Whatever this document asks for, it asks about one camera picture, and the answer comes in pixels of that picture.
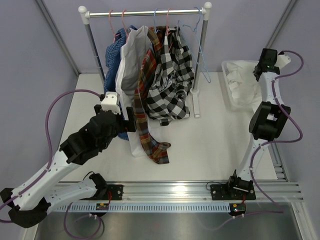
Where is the black white checked shirt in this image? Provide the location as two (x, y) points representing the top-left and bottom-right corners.
(147, 27), (195, 126)

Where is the blue plastic hanger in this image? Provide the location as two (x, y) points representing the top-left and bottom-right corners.
(176, 7), (211, 83)

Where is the white linen shirt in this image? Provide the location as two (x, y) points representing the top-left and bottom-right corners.
(224, 59), (263, 107)

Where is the pink hanger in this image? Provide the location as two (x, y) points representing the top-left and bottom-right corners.
(121, 8), (131, 45)
(163, 8), (178, 57)
(108, 9), (120, 43)

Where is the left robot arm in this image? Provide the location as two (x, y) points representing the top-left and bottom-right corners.
(0, 104), (137, 229)

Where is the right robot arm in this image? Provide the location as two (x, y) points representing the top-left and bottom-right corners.
(223, 48), (291, 200)

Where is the red brown plaid shirt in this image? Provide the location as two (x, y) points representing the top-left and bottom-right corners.
(133, 26), (171, 165)

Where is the blue checked shirt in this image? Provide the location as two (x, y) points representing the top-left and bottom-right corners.
(103, 25), (131, 141)

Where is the blue hanger on rack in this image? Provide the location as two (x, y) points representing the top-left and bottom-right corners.
(153, 8), (161, 34)

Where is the white plastic basket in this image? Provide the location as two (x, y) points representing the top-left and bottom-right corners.
(221, 59), (266, 112)

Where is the metal clothes rack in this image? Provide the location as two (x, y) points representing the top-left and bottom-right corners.
(78, 2), (212, 118)

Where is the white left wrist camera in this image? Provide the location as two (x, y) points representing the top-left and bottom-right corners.
(101, 91), (121, 115)

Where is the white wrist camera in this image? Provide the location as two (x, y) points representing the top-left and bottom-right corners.
(275, 51), (292, 70)
(101, 91), (121, 115)

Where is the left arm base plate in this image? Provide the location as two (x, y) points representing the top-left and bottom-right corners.
(89, 184), (124, 201)

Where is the white slotted cable duct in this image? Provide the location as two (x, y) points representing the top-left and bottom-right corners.
(55, 202), (231, 213)

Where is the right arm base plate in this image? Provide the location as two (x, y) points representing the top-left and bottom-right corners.
(209, 183), (257, 201)

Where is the purple floor cable left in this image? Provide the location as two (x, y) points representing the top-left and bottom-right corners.
(63, 204), (106, 238)

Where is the aluminium mounting rail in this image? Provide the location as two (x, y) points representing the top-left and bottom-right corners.
(47, 179), (305, 204)

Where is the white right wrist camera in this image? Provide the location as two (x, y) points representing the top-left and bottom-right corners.
(275, 51), (292, 70)

